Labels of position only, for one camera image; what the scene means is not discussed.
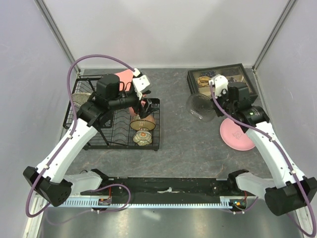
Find black compartment display box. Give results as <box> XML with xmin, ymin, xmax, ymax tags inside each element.
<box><xmin>187</xmin><ymin>63</ymin><xmax>258</xmax><ymax>101</ymax></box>

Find pink folded cloth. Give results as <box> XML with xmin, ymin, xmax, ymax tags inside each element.
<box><xmin>115</xmin><ymin>69</ymin><xmax>133</xmax><ymax>91</ymax></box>

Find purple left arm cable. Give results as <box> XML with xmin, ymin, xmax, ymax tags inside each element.
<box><xmin>25</xmin><ymin>54</ymin><xmax>136</xmax><ymax>225</ymax></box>

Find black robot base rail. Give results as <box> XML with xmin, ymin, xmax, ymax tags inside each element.
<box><xmin>81</xmin><ymin>176</ymin><xmax>251</xmax><ymax>205</ymax></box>

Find brown floral bowl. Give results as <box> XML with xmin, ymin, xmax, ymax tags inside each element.
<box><xmin>130</xmin><ymin>115</ymin><xmax>156</xmax><ymax>131</ymax></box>

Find pink ceramic mug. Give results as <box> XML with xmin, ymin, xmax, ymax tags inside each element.
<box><xmin>129</xmin><ymin>107</ymin><xmax>156</xmax><ymax>124</ymax></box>

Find speckled ceramic plate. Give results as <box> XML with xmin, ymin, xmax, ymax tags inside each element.
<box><xmin>71</xmin><ymin>92</ymin><xmax>91</xmax><ymax>107</ymax></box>

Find small white patterned bowl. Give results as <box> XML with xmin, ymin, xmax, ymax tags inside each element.
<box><xmin>133</xmin><ymin>131</ymin><xmax>152</xmax><ymax>146</ymax></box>

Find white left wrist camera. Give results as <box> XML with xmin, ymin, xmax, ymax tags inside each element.
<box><xmin>132</xmin><ymin>68</ymin><xmax>151</xmax><ymax>99</ymax></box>

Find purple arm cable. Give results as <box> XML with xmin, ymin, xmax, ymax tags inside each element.
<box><xmin>25</xmin><ymin>54</ymin><xmax>136</xmax><ymax>225</ymax></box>
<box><xmin>209</xmin><ymin>83</ymin><xmax>315</xmax><ymax>236</ymax></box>

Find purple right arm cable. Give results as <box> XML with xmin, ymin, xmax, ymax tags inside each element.
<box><xmin>209</xmin><ymin>83</ymin><xmax>315</xmax><ymax>236</ymax></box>

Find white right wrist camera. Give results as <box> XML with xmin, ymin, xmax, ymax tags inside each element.
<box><xmin>209</xmin><ymin>74</ymin><xmax>228</xmax><ymax>99</ymax></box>

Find gold bracelet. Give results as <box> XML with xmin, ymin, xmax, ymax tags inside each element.
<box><xmin>197</xmin><ymin>75</ymin><xmax>211</xmax><ymax>87</ymax></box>

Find blue patterned fabric roll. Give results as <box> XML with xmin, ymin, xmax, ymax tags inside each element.
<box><xmin>201</xmin><ymin>70</ymin><xmax>216</xmax><ymax>78</ymax></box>

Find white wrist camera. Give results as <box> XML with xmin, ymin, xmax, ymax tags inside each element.
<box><xmin>209</xmin><ymin>74</ymin><xmax>228</xmax><ymax>99</ymax></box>
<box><xmin>132</xmin><ymin>68</ymin><xmax>151</xmax><ymax>99</ymax></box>

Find black wire dish rack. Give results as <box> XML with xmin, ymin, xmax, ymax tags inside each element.
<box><xmin>63</xmin><ymin>75</ymin><xmax>160</xmax><ymax>151</ymax></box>

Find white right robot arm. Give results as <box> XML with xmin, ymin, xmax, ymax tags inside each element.
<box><xmin>209</xmin><ymin>76</ymin><xmax>317</xmax><ymax>216</ymax></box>

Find clear glass plate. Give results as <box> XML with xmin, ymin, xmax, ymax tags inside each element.
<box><xmin>186</xmin><ymin>93</ymin><xmax>215</xmax><ymax>122</ymax></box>

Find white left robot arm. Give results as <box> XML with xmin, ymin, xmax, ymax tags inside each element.
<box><xmin>23</xmin><ymin>74</ymin><xmax>158</xmax><ymax>207</ymax></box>

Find pink plate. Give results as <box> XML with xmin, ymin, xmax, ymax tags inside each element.
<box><xmin>220</xmin><ymin>118</ymin><xmax>255</xmax><ymax>151</ymax></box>

